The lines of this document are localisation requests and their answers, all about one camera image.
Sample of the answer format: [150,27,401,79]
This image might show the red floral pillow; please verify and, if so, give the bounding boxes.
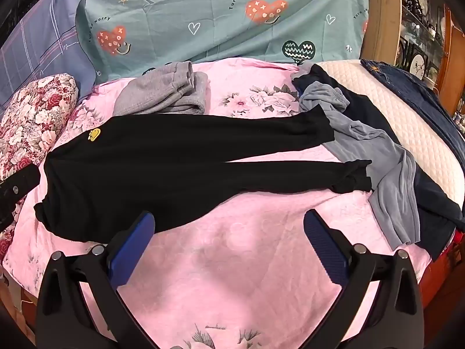
[0,73,78,262]

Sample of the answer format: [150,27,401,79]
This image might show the blue jeans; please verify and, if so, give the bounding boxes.
[361,58,465,161]

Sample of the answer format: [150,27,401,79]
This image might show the teal heart print sheet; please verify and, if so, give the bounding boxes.
[74,0,371,81]

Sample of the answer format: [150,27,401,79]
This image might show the black pants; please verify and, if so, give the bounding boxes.
[33,114,375,242]

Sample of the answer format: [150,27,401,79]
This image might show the red cloth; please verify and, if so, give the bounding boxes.
[430,231,465,300]

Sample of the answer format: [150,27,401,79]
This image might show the wooden display cabinet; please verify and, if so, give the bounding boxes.
[361,0,465,117]

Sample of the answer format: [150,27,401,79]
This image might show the white quilted mattress pad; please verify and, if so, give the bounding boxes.
[318,59,465,208]

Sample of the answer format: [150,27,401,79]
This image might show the blue plaid pillow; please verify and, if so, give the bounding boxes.
[0,0,97,97]

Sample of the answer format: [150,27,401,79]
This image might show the dark navy garment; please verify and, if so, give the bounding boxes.
[292,63,465,262]

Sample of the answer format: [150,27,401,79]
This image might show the pink floral bedsheet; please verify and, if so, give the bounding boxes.
[3,58,433,349]

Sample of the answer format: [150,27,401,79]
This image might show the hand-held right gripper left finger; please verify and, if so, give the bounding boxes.
[35,211,160,349]

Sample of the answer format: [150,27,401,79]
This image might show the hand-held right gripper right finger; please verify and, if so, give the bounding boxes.
[303,209,425,349]

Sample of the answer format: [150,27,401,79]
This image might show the blue-grey garment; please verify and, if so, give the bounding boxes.
[300,82,418,251]

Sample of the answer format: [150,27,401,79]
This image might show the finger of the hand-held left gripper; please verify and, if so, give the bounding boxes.
[0,163,41,231]

